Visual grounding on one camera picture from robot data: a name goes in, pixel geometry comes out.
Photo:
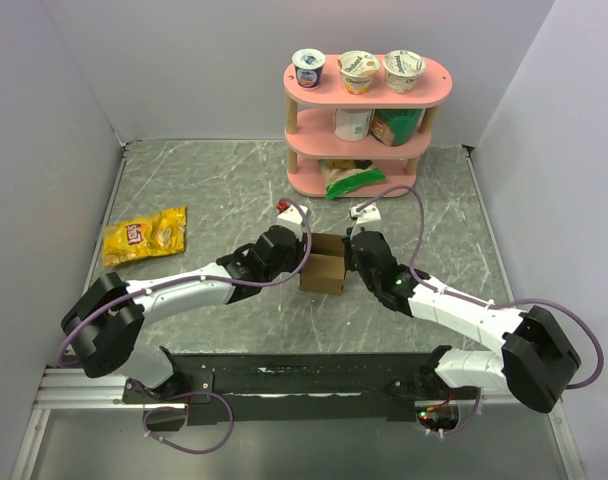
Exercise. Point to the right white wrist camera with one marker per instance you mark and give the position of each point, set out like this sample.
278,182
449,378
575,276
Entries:
365,218

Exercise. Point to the orange Chobani yogurt cup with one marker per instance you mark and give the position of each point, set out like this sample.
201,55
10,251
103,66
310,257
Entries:
357,70

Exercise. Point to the white paper cup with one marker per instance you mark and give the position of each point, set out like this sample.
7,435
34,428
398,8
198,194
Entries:
352,124

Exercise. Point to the green snack canister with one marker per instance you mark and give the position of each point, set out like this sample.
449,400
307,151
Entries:
394,127

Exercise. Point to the aluminium frame rail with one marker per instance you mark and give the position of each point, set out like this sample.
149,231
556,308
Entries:
65,389

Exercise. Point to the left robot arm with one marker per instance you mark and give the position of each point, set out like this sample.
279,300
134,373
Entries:
103,326

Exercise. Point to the green white snack bag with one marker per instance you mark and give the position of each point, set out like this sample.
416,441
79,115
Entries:
342,176

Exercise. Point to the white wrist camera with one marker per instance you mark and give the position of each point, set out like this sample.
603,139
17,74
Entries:
365,218
291,217

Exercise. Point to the blue yogurt cup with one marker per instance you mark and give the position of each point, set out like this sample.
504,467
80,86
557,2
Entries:
308,64

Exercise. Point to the yellow Lays chip bag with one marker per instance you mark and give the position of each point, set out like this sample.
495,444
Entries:
159,234

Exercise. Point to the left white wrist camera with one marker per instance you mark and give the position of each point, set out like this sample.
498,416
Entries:
291,217

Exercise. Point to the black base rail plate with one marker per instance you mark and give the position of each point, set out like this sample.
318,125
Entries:
254,387

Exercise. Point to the brown cardboard paper box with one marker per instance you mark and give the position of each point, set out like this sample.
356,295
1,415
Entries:
325,270

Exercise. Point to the white Chobani yogurt cup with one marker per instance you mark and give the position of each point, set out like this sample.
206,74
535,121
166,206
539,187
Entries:
403,69

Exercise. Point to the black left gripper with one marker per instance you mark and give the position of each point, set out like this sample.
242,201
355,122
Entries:
299,250

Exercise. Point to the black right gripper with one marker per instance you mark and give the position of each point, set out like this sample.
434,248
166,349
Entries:
349,265

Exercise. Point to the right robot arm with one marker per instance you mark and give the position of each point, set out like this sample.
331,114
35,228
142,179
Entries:
525,353

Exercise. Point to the pink three-tier shelf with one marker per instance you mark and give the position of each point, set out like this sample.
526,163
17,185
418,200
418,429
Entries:
329,126

